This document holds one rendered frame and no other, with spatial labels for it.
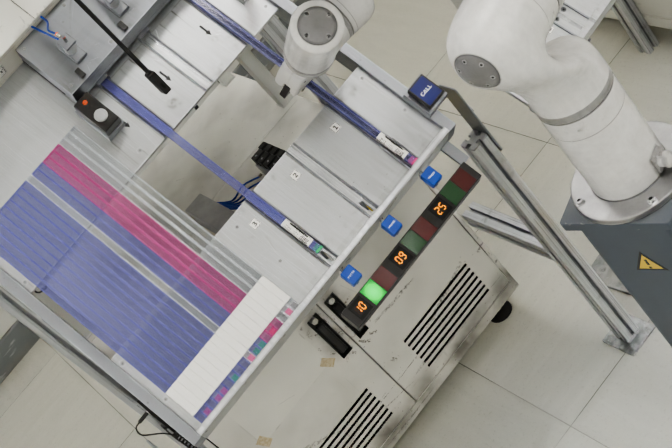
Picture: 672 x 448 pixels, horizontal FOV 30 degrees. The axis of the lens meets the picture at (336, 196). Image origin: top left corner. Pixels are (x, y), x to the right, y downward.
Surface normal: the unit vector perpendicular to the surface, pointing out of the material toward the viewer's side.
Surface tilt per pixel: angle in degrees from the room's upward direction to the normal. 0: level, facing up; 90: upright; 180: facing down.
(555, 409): 0
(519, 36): 75
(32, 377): 0
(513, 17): 59
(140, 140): 45
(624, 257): 90
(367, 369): 90
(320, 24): 54
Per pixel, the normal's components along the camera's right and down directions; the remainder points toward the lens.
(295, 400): 0.54, 0.24
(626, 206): -0.57, -0.61
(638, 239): -0.41, 0.79
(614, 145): 0.21, 0.55
